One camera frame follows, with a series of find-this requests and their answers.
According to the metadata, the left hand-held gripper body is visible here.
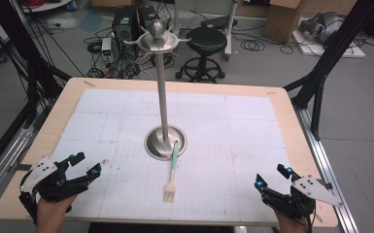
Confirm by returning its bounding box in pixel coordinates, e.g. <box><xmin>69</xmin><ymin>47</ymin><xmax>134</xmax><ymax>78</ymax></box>
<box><xmin>18</xmin><ymin>156</ymin><xmax>91</xmax><ymax>204</ymax></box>

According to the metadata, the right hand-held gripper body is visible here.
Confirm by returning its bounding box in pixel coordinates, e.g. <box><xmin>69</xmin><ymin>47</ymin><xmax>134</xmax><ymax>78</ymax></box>
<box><xmin>260</xmin><ymin>174</ymin><xmax>345</xmax><ymax>219</ymax></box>

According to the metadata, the person's right hand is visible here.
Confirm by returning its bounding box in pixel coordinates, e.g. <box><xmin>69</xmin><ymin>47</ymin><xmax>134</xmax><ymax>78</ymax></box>
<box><xmin>273</xmin><ymin>207</ymin><xmax>309</xmax><ymax>233</ymax></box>

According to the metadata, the person's left hand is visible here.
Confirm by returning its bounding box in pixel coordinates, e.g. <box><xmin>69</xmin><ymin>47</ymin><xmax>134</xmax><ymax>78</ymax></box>
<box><xmin>36</xmin><ymin>193</ymin><xmax>79</xmax><ymax>233</ymax></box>

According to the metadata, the white grid mat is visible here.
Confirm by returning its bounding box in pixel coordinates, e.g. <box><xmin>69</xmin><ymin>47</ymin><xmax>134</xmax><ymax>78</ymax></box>
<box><xmin>50</xmin><ymin>88</ymin><xmax>293</xmax><ymax>225</ymax></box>

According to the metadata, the metal utensil stand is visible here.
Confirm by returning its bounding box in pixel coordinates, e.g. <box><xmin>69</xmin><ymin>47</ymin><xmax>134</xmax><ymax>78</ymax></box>
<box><xmin>122</xmin><ymin>18</ymin><xmax>192</xmax><ymax>162</ymax></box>

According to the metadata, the small white power supply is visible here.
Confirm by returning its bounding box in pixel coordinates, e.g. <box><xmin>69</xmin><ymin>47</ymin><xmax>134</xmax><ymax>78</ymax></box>
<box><xmin>100</xmin><ymin>37</ymin><xmax>114</xmax><ymax>64</ymax></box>

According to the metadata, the white flat board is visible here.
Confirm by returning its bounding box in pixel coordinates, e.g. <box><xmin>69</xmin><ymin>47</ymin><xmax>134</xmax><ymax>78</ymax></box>
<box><xmin>291</xmin><ymin>32</ymin><xmax>367</xmax><ymax>60</ymax></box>

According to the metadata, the black computer tower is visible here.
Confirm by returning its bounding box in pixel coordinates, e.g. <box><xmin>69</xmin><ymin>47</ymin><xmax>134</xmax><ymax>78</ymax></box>
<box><xmin>112</xmin><ymin>5</ymin><xmax>141</xmax><ymax>44</ymax></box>

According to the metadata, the grey helmet-like device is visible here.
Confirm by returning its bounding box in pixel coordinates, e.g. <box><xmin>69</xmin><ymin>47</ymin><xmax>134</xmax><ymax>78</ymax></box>
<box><xmin>298</xmin><ymin>11</ymin><xmax>345</xmax><ymax>46</ymax></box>

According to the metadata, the cardboard box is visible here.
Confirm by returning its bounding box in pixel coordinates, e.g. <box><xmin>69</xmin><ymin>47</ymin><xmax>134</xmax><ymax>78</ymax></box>
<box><xmin>265</xmin><ymin>0</ymin><xmax>306</xmax><ymax>44</ymax></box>

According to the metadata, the black round stool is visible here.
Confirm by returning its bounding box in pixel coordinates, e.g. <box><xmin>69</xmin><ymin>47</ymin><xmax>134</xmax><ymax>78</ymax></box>
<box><xmin>175</xmin><ymin>26</ymin><xmax>228</xmax><ymax>84</ymax></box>

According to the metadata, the white stand pole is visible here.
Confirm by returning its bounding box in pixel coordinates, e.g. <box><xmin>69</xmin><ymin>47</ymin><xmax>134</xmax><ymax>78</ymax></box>
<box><xmin>223</xmin><ymin>0</ymin><xmax>239</xmax><ymax>62</ymax></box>

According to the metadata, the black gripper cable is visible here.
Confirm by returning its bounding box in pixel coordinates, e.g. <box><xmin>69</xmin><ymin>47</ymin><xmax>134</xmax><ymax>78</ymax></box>
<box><xmin>305</xmin><ymin>207</ymin><xmax>317</xmax><ymax>233</ymax></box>

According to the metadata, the aluminium rail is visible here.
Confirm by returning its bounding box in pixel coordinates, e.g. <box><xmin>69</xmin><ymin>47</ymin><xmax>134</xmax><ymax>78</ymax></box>
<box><xmin>0</xmin><ymin>124</ymin><xmax>35</xmax><ymax>213</ymax></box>
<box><xmin>293</xmin><ymin>106</ymin><xmax>359</xmax><ymax>233</ymax></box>

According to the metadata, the tangle of black floor cables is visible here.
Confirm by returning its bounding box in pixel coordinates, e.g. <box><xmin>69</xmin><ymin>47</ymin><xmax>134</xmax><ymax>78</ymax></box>
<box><xmin>83</xmin><ymin>27</ymin><xmax>177</xmax><ymax>81</ymax></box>

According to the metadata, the black metal frame post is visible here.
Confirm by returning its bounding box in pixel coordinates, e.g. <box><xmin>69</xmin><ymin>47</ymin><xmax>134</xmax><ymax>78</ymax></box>
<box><xmin>0</xmin><ymin>0</ymin><xmax>73</xmax><ymax>129</ymax></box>
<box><xmin>283</xmin><ymin>0</ymin><xmax>374</xmax><ymax>142</ymax></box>

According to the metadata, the black coiled floor cable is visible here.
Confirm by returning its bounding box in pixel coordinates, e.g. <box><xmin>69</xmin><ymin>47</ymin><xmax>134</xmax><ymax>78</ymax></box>
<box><xmin>239</xmin><ymin>38</ymin><xmax>266</xmax><ymax>52</ymax></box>

